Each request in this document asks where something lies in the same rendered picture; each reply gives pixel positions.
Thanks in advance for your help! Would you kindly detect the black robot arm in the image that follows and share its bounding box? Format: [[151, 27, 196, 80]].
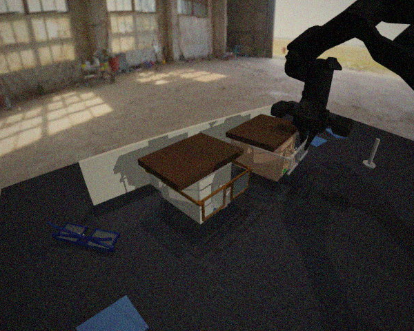
[[284, 0, 414, 131]]

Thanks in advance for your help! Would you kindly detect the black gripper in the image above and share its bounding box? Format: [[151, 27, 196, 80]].
[[270, 85, 353, 150]]

